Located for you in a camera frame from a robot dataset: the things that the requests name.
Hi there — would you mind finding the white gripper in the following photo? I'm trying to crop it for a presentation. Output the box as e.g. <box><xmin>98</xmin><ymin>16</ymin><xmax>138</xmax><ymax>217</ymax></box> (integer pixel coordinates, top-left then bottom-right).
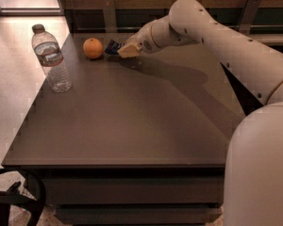
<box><xmin>117</xmin><ymin>24</ymin><xmax>162</xmax><ymax>58</ymax></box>

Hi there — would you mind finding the blue rxbar blueberry wrapper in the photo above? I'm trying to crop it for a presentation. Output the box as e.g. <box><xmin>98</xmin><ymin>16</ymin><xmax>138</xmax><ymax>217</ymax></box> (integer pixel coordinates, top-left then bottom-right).
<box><xmin>105</xmin><ymin>40</ymin><xmax>124</xmax><ymax>55</ymax></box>

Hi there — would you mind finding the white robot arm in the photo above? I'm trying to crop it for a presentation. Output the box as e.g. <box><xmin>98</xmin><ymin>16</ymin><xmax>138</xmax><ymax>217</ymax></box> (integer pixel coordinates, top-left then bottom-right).
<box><xmin>118</xmin><ymin>0</ymin><xmax>283</xmax><ymax>226</ymax></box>

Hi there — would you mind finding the orange fruit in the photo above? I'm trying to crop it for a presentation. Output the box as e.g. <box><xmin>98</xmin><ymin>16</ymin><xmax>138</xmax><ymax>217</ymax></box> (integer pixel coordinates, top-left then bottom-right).
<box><xmin>83</xmin><ymin>38</ymin><xmax>103</xmax><ymax>59</ymax></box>

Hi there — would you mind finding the clear plastic water bottle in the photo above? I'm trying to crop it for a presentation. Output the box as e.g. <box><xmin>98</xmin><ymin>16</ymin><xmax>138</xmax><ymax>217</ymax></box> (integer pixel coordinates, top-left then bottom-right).
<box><xmin>31</xmin><ymin>24</ymin><xmax>73</xmax><ymax>93</ymax></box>

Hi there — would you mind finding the brown cabinet with drawers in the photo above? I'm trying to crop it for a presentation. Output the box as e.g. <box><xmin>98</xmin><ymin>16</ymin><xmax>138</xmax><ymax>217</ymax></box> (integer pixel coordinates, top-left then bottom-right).
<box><xmin>3</xmin><ymin>35</ymin><xmax>243</xmax><ymax>212</ymax></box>

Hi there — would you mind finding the upper cabinet drawer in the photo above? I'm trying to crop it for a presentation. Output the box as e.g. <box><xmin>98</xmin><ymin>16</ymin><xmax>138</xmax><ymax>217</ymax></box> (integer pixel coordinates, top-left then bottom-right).
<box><xmin>43</xmin><ymin>178</ymin><xmax>224</xmax><ymax>204</ymax></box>

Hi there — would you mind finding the cabinet drawer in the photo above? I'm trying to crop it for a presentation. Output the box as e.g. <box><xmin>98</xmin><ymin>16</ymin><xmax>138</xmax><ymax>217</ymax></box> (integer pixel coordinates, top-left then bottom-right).
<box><xmin>56</xmin><ymin>207</ymin><xmax>221</xmax><ymax>226</ymax></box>
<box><xmin>43</xmin><ymin>178</ymin><xmax>224</xmax><ymax>204</ymax></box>

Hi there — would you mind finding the lower cabinet drawer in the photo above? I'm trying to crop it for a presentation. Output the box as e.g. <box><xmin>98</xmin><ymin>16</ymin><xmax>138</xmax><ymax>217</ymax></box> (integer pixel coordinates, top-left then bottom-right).
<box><xmin>56</xmin><ymin>207</ymin><xmax>221</xmax><ymax>226</ymax></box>

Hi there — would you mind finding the black chair base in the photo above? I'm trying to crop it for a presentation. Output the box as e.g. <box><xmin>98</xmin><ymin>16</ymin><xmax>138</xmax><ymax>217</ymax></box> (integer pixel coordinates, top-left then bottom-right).
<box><xmin>0</xmin><ymin>168</ymin><xmax>46</xmax><ymax>226</ymax></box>

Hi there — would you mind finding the left metal bracket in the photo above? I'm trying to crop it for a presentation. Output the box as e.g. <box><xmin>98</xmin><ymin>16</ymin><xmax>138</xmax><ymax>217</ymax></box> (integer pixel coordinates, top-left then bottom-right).
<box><xmin>102</xmin><ymin>0</ymin><xmax>117</xmax><ymax>33</ymax></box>

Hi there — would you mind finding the metal bracket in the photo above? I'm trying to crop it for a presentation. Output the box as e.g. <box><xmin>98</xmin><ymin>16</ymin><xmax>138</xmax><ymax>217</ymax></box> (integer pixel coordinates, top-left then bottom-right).
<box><xmin>102</xmin><ymin>0</ymin><xmax>117</xmax><ymax>33</ymax></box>
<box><xmin>238</xmin><ymin>0</ymin><xmax>262</xmax><ymax>35</ymax></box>

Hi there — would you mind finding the right metal bracket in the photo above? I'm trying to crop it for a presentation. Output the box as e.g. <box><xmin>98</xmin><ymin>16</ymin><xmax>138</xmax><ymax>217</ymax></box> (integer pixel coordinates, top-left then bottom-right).
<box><xmin>238</xmin><ymin>0</ymin><xmax>262</xmax><ymax>35</ymax></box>

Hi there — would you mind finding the metal rail shelf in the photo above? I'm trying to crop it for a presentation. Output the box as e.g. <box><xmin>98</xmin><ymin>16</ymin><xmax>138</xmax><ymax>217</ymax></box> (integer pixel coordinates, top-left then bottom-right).
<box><xmin>72</xmin><ymin>25</ymin><xmax>283</xmax><ymax>46</ymax></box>

